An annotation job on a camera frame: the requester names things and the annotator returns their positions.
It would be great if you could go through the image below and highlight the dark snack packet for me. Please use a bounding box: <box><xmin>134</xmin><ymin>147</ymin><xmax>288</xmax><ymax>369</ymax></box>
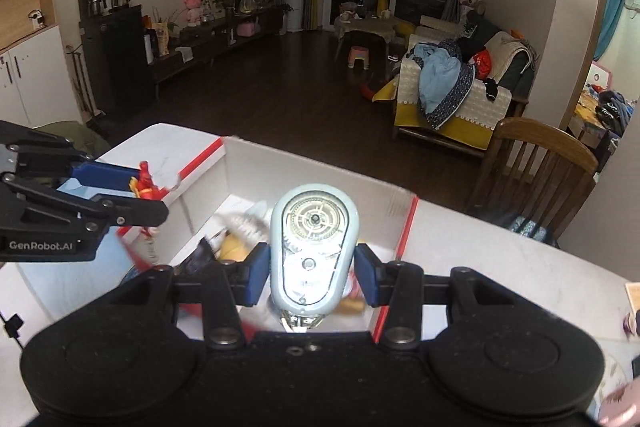
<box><xmin>182</xmin><ymin>237</ymin><xmax>221</xmax><ymax>270</ymax></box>

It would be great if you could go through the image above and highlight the dark television stand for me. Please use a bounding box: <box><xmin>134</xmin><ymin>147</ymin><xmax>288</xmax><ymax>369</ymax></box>
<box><xmin>147</xmin><ymin>4</ymin><xmax>286</xmax><ymax>85</ymax></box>

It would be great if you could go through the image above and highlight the cotton swab packet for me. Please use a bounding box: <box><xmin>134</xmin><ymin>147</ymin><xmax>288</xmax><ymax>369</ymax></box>
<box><xmin>225</xmin><ymin>212</ymin><xmax>271</xmax><ymax>238</ymax></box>

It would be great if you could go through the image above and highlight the bread slice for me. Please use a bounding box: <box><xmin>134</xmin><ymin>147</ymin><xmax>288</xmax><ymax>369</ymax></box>
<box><xmin>340</xmin><ymin>296</ymin><xmax>369</xmax><ymax>316</ymax></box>

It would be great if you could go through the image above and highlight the pink stool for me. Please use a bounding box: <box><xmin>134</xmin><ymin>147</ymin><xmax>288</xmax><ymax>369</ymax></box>
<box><xmin>347</xmin><ymin>46</ymin><xmax>372</xmax><ymax>70</ymax></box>

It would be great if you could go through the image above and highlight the pile of blue clothes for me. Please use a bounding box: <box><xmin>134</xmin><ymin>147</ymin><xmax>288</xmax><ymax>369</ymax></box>
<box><xmin>412</xmin><ymin>39</ymin><xmax>478</xmax><ymax>130</ymax></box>

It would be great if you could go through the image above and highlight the small orange red toy figure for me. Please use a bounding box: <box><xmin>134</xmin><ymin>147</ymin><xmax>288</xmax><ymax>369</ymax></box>
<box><xmin>127</xmin><ymin>162</ymin><xmax>168</xmax><ymax>202</ymax></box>

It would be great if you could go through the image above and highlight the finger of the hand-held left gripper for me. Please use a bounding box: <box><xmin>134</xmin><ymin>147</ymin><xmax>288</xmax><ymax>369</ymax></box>
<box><xmin>0</xmin><ymin>121</ymin><xmax>146</xmax><ymax>192</ymax></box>
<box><xmin>50</xmin><ymin>194</ymin><xmax>169</xmax><ymax>228</ymax></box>

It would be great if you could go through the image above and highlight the red cardboard box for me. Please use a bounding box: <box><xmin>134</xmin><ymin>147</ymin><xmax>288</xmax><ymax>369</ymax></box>
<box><xmin>117</xmin><ymin>136</ymin><xmax>420</xmax><ymax>343</ymax></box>

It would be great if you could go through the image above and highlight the coffee table with cloth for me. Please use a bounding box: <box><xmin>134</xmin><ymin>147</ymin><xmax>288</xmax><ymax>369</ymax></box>
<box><xmin>334</xmin><ymin>9</ymin><xmax>401</xmax><ymax>60</ymax></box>

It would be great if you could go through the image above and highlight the bed with yellow bedding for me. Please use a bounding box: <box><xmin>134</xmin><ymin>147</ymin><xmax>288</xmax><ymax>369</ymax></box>
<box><xmin>570</xmin><ymin>89</ymin><xmax>626</xmax><ymax>142</ymax></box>

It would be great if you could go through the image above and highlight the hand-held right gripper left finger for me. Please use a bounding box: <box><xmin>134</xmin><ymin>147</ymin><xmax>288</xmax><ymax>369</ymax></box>
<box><xmin>120</xmin><ymin>243</ymin><xmax>271</xmax><ymax>348</ymax></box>

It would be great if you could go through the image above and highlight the yellow toy figure head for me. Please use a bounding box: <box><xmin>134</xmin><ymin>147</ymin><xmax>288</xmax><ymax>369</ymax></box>
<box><xmin>217</xmin><ymin>234</ymin><xmax>253</xmax><ymax>263</ymax></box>

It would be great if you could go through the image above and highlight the wooden chair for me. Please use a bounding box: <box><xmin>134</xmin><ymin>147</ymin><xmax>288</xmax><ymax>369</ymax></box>
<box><xmin>465</xmin><ymin>117</ymin><xmax>600</xmax><ymax>248</ymax></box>

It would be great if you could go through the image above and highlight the red cloth bag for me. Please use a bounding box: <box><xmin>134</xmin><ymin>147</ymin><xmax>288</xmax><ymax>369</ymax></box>
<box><xmin>472</xmin><ymin>49</ymin><xmax>493</xmax><ymax>78</ymax></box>

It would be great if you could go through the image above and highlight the blue curtain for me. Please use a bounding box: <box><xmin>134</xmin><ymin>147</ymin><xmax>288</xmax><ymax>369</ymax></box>
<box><xmin>594</xmin><ymin>0</ymin><xmax>628</xmax><ymax>62</ymax></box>

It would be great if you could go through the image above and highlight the olive green chair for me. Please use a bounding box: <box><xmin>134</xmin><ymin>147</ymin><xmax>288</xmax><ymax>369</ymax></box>
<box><xmin>35</xmin><ymin>121</ymin><xmax>111</xmax><ymax>158</ymax></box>

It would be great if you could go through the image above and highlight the sofa with yellow white cover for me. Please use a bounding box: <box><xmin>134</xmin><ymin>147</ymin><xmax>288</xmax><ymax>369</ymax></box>
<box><xmin>392</xmin><ymin>14</ymin><xmax>538</xmax><ymax>152</ymax></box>

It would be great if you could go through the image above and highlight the wooden shelf with white cabinet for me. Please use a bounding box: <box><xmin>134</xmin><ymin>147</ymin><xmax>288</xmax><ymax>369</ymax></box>
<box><xmin>0</xmin><ymin>0</ymin><xmax>71</xmax><ymax>128</ymax></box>

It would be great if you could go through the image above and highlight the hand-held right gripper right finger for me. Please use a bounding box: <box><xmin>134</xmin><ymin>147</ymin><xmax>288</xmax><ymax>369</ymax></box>
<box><xmin>354</xmin><ymin>243</ymin><xmax>503</xmax><ymax>350</ymax></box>

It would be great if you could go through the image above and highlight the black cable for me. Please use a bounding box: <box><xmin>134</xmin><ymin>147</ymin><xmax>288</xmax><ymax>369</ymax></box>
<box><xmin>0</xmin><ymin>313</ymin><xmax>26</xmax><ymax>350</ymax></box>

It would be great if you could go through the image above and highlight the pink mug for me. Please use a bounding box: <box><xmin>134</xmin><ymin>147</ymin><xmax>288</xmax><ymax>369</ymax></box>
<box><xmin>597</xmin><ymin>384</ymin><xmax>640</xmax><ymax>425</ymax></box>

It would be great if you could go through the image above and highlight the black water dispenser cabinet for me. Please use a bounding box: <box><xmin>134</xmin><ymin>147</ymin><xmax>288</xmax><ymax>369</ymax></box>
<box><xmin>76</xmin><ymin>0</ymin><xmax>156</xmax><ymax>122</ymax></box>

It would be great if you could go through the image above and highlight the light blue correction tape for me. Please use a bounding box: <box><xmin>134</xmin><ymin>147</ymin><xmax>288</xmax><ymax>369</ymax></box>
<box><xmin>269</xmin><ymin>183</ymin><xmax>360</xmax><ymax>333</ymax></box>

